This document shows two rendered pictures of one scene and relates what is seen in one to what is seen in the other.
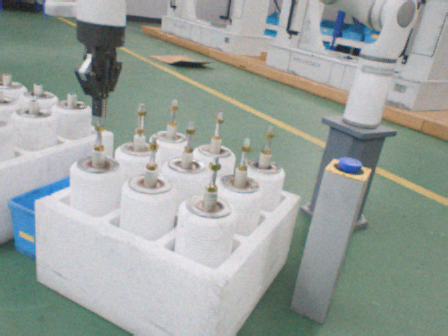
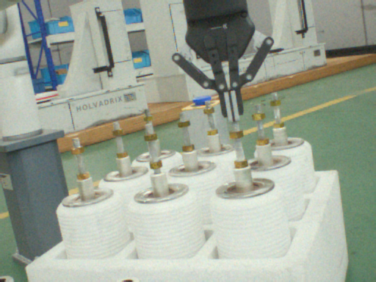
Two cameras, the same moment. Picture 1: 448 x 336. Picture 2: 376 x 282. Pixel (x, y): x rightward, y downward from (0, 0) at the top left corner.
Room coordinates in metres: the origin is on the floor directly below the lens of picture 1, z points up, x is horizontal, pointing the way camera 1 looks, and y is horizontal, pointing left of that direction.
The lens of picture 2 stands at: (0.77, 0.86, 0.44)
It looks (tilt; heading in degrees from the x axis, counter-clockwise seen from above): 10 degrees down; 268
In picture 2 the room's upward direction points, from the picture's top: 10 degrees counter-clockwise
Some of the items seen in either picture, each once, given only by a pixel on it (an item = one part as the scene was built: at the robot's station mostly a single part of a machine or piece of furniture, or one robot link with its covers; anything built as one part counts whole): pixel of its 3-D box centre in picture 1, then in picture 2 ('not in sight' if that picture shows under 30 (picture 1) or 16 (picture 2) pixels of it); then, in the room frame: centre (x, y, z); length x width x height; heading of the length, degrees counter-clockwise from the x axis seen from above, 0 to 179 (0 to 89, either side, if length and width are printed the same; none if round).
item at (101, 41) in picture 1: (100, 48); (218, 23); (0.69, 0.22, 0.46); 0.08 x 0.08 x 0.09
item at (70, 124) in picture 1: (72, 138); not in sight; (1.04, 0.41, 0.16); 0.10 x 0.10 x 0.18
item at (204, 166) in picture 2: (186, 165); (192, 169); (0.75, 0.07, 0.25); 0.08 x 0.08 x 0.01
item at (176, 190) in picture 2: (139, 149); (161, 194); (0.80, 0.17, 0.25); 0.08 x 0.08 x 0.01
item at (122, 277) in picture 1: (178, 235); (208, 265); (0.75, 0.07, 0.09); 0.39 x 0.39 x 0.18; 65
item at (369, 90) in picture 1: (367, 92); (15, 100); (1.11, -0.36, 0.39); 0.09 x 0.09 x 0.17; 36
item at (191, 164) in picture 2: (187, 159); (190, 161); (0.75, 0.07, 0.26); 0.02 x 0.02 x 0.03
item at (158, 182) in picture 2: (139, 143); (159, 184); (0.80, 0.17, 0.26); 0.02 x 0.02 x 0.03
